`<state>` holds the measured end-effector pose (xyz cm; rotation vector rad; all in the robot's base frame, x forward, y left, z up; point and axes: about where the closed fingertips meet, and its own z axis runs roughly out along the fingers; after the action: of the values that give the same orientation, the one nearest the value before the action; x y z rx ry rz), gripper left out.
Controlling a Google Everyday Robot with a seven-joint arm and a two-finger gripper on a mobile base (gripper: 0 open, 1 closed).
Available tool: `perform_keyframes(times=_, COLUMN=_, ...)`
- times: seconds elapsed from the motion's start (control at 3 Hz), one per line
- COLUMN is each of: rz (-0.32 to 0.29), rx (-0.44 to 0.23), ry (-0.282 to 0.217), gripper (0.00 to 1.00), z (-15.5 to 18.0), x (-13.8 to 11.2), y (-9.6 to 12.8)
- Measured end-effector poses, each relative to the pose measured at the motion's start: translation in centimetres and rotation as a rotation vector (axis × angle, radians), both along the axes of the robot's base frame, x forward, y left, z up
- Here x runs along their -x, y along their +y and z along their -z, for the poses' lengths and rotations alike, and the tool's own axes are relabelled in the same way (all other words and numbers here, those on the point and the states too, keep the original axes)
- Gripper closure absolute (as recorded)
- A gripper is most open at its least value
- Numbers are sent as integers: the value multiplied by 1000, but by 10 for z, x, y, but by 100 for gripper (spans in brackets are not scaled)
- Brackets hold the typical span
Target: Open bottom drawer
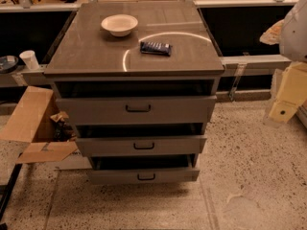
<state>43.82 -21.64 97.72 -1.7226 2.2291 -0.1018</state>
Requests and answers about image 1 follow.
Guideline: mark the dark round lid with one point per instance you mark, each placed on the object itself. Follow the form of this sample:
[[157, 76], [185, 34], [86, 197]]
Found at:
[[8, 64]]

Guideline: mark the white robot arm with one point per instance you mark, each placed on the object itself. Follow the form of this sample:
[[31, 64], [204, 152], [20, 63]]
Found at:
[[290, 34]]

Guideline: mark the open cardboard box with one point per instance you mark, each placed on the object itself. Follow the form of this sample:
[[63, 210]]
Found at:
[[31, 123]]

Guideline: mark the white bowl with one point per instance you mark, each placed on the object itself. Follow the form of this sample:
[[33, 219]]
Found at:
[[120, 24]]

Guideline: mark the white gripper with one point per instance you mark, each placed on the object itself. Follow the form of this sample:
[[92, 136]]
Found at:
[[295, 35]]

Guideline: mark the black bar on floor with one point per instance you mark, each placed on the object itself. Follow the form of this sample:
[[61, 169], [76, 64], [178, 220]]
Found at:
[[6, 190]]

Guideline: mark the grey middle drawer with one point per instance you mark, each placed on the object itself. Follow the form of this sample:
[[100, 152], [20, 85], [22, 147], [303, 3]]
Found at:
[[154, 145]]

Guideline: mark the grey top drawer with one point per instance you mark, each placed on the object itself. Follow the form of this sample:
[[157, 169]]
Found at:
[[137, 111]]

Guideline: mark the white paper cup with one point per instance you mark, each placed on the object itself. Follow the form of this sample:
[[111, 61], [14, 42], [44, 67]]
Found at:
[[29, 59]]

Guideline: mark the dark blue snack packet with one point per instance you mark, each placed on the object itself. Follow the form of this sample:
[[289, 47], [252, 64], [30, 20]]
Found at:
[[155, 48]]

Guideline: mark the grey bottom drawer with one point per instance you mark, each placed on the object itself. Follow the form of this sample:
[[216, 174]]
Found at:
[[143, 169]]

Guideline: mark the grey drawer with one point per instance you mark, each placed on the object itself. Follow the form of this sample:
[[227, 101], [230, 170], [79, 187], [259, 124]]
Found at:
[[143, 169], [154, 145], [137, 111]]

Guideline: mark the grey drawer cabinet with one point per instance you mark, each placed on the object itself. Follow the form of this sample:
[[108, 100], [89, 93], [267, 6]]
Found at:
[[92, 63]]

